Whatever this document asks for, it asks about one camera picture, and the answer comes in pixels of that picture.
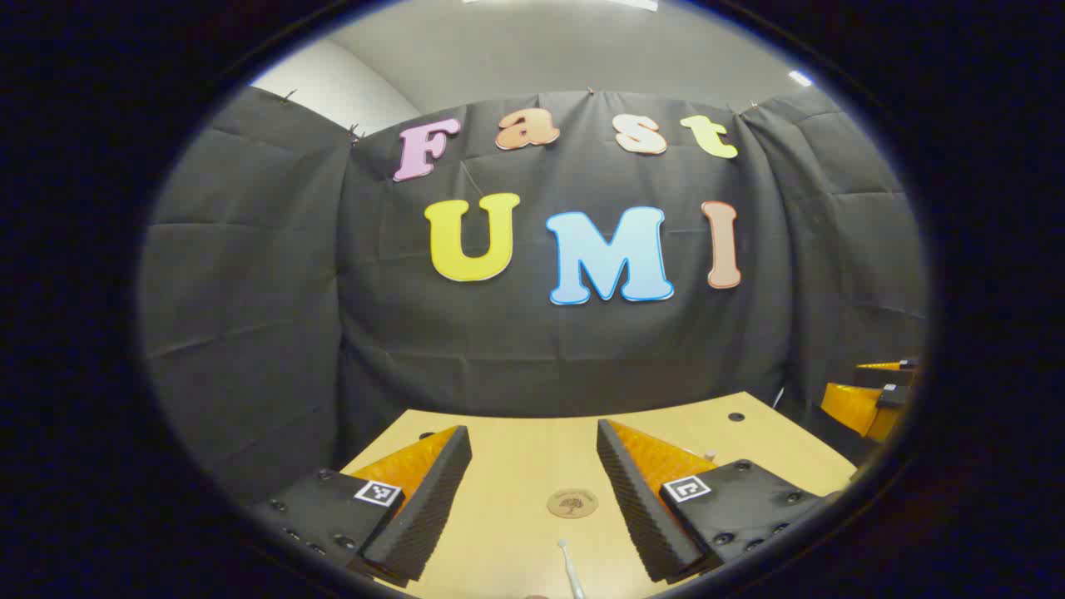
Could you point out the ceiling light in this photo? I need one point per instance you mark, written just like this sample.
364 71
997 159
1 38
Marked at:
800 77

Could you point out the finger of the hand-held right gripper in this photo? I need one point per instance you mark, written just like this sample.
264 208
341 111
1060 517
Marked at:
857 409
886 376

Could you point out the round cork coaster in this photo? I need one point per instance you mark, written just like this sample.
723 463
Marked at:
572 502

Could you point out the pale green toothbrush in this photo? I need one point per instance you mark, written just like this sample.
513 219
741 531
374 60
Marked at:
571 574

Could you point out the black backdrop cloth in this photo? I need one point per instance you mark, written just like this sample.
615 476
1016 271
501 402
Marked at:
516 349

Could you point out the light wooden desktop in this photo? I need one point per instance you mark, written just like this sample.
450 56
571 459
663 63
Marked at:
532 449

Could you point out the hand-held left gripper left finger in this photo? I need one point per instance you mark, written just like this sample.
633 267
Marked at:
433 499

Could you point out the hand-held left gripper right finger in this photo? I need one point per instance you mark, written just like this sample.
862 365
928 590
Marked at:
636 507

